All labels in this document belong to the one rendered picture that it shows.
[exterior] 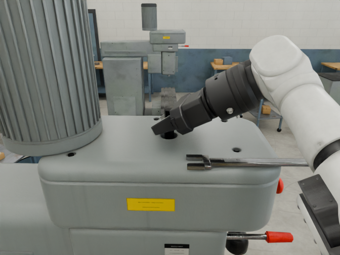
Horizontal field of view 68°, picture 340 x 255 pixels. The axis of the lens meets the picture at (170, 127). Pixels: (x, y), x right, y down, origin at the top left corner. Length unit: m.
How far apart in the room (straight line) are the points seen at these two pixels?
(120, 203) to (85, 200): 0.06
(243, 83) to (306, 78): 0.10
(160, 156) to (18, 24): 0.31
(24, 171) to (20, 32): 0.40
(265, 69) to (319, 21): 7.45
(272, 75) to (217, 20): 6.69
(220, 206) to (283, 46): 0.29
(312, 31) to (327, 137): 7.52
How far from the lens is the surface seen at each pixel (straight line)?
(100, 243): 0.61
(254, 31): 7.29
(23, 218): 0.65
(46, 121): 0.50
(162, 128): 0.52
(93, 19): 7.28
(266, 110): 5.22
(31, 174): 0.75
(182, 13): 7.00
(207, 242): 0.58
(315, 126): 0.34
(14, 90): 0.50
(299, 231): 3.22
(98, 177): 0.48
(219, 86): 0.46
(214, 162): 0.46
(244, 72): 0.47
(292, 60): 0.41
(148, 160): 0.47
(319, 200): 0.31
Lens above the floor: 2.14
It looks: 25 degrees down
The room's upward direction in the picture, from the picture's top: straight up
